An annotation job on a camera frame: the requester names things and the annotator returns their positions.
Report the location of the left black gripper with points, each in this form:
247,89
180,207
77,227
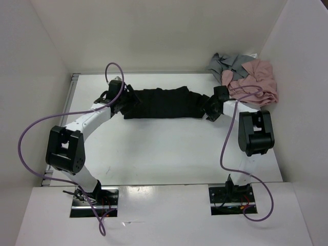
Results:
133,100

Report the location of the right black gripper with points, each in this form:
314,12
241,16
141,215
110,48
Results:
206,107

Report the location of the black pleated skirt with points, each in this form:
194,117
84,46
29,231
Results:
168,104

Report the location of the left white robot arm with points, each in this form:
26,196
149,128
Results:
66,145

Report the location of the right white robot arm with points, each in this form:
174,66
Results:
255,130

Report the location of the grey skirt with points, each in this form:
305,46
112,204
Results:
233,63

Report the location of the pink skirt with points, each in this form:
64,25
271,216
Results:
259,85

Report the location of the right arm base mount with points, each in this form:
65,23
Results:
233,201

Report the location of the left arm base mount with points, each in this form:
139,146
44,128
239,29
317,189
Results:
106,207

